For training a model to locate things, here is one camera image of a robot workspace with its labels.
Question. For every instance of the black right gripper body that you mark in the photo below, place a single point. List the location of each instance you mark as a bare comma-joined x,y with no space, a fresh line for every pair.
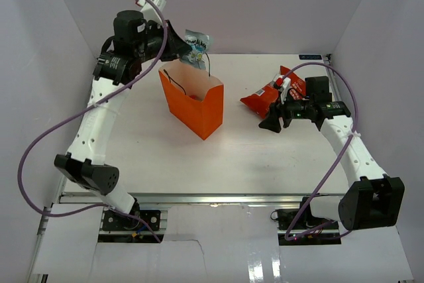
295,109

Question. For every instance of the silver blue snack packet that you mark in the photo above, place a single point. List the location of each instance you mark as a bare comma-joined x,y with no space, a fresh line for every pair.
200,44

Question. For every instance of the aluminium table edge rail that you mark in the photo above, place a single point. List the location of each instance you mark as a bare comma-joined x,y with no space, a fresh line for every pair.
244,199

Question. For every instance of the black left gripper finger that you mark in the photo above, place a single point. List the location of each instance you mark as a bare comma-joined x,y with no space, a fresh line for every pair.
179,50
173,39

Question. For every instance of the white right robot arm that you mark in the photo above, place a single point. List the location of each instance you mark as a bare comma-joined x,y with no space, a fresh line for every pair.
373,198

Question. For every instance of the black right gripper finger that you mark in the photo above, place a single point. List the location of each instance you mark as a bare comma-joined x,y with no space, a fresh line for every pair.
275,111
271,122

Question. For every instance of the red pink snack packet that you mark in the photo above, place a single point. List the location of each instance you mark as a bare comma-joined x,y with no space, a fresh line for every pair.
196,98

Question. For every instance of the large red chips bag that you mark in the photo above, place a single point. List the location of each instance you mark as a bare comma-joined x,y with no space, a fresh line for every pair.
259,101

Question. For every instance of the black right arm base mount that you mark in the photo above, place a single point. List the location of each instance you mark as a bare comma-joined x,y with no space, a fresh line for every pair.
329,235

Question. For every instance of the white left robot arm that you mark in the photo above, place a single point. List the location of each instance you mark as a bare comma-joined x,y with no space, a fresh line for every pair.
139,36

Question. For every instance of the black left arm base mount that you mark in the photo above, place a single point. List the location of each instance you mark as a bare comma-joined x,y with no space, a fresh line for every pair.
116,228

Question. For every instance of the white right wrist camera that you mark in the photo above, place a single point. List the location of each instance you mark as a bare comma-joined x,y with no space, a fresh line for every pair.
282,84

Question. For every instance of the blue label plate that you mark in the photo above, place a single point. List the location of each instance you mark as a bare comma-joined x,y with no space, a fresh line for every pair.
310,57

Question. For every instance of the white cardboard front sheet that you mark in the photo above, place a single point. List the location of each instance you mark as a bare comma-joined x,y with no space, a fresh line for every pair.
216,244

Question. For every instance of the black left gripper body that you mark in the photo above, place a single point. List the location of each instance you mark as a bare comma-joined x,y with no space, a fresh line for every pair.
152,46

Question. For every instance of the orange paper bag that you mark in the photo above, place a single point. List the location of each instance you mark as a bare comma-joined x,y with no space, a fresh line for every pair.
179,81

